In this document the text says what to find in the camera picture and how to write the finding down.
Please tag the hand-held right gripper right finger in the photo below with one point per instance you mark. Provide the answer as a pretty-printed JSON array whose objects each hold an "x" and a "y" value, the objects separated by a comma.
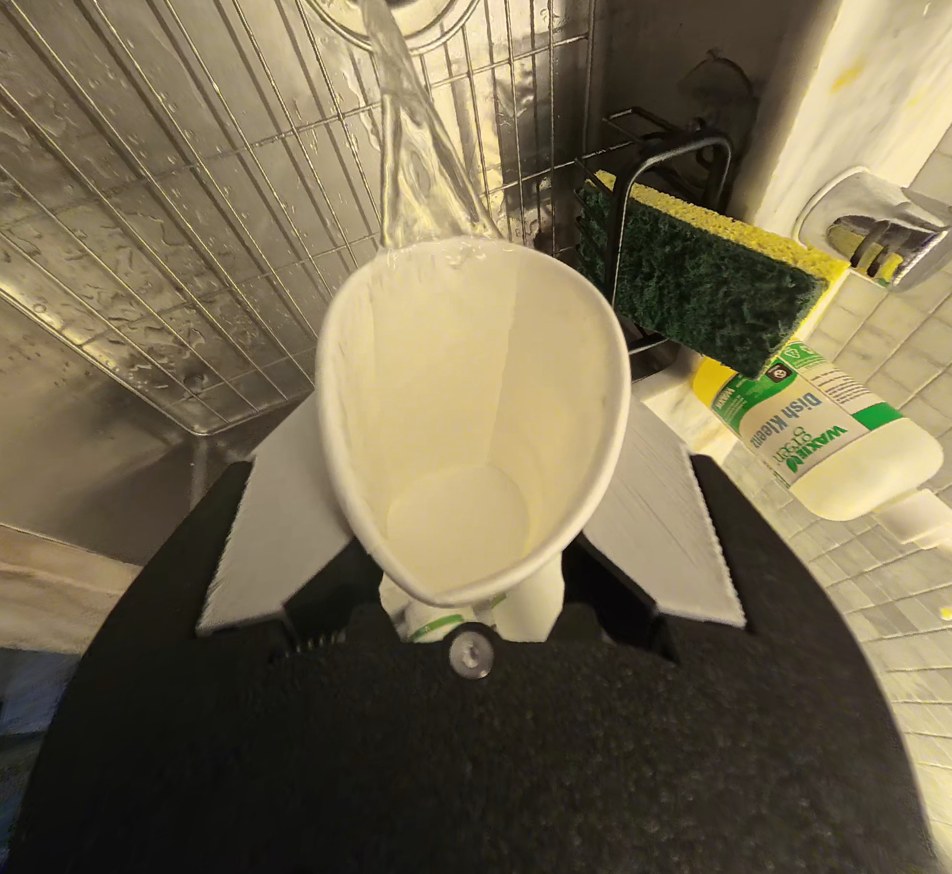
[{"x": 662, "y": 524}]

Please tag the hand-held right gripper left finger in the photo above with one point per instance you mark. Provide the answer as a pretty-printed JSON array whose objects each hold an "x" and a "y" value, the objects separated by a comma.
[{"x": 275, "y": 532}]

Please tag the green-banded white paper cup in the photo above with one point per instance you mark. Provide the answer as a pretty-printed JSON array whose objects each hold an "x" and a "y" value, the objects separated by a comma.
[{"x": 461, "y": 405}]

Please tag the marble desk countertop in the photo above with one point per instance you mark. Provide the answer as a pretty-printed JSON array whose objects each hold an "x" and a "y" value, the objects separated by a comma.
[{"x": 840, "y": 34}]

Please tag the dish soap pump bottle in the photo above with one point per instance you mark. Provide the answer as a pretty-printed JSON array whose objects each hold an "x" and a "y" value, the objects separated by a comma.
[{"x": 818, "y": 435}]

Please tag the stainless steel sink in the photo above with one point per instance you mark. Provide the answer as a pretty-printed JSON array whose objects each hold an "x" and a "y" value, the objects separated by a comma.
[{"x": 89, "y": 472}]

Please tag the green and yellow sponge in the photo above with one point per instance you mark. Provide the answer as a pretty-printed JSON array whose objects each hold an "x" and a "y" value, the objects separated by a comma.
[{"x": 699, "y": 279}]

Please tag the chrome sink cap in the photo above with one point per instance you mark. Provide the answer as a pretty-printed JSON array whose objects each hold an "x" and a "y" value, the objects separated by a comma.
[{"x": 915, "y": 249}]

